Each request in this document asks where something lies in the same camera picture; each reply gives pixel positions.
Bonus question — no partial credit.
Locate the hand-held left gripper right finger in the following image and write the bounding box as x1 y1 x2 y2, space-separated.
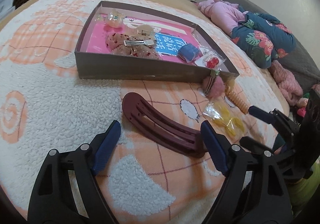
200 120 294 224

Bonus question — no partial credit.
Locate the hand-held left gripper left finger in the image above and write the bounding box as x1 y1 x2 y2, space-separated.
27 120 122 224

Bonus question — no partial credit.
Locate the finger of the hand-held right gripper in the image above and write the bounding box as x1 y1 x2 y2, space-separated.
249 105 300 139
239 136 280 156

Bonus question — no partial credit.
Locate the beige spiral hair clip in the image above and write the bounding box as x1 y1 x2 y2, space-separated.
226 80 249 114

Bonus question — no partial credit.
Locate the yellow hair ties packet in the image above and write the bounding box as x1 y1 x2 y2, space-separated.
202 101 245 137

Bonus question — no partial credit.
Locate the maroon banana hair clip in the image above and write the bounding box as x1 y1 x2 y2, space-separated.
122 92 208 158

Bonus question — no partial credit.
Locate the pink pompom hair tie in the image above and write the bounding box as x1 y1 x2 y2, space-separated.
202 69 225 99

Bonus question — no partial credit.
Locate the red cherry earrings packet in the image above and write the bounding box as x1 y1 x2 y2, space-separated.
195 51 224 68

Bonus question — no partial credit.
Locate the brown cardboard box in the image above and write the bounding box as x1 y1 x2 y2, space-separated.
74 1 240 84

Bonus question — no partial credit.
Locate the clear earring card packet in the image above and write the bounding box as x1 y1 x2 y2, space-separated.
199 46 217 58

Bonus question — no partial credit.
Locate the blue square fabric pouch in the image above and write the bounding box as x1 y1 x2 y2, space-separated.
178 43 199 62

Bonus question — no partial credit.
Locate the pink sequin mesh scrunchie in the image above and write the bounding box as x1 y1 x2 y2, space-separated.
106 32 160 59

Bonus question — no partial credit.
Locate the silver metal hair clip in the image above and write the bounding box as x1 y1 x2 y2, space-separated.
124 40 157 47

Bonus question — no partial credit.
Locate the beige claw hair clip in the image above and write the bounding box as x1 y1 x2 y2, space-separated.
132 23 155 39

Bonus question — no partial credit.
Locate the clear cat-shaped packet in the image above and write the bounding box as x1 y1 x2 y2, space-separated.
108 9 125 27

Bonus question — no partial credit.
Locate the pink plush toy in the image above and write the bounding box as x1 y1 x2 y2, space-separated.
291 98 308 117

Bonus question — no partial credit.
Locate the pink knitted blanket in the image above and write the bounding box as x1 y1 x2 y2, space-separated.
269 60 304 107

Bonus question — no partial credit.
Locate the orange and white fleece blanket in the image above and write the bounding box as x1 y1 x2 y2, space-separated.
0 0 285 224

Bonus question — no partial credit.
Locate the yellow green cloth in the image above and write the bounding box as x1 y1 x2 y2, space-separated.
285 159 320 214

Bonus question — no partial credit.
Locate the grey quilted headboard cover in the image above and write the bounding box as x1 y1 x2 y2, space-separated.
212 0 320 87

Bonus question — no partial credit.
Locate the blue floral quilt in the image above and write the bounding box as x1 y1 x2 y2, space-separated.
231 10 297 69

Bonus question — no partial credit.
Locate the pink quilt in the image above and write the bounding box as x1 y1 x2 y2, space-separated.
197 0 248 37

